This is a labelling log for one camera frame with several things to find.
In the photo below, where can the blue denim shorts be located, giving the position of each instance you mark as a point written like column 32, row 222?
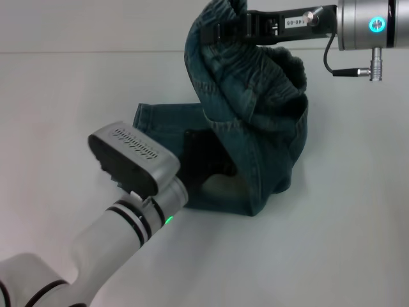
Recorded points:
column 262, row 144

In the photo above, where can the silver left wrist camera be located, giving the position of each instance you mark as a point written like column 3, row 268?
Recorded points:
column 137, row 150

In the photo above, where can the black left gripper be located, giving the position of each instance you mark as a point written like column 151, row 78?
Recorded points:
column 201, row 156

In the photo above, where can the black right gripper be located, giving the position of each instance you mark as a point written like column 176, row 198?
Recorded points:
column 268, row 32

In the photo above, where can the white label sticker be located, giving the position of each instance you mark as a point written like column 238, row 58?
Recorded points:
column 294, row 23

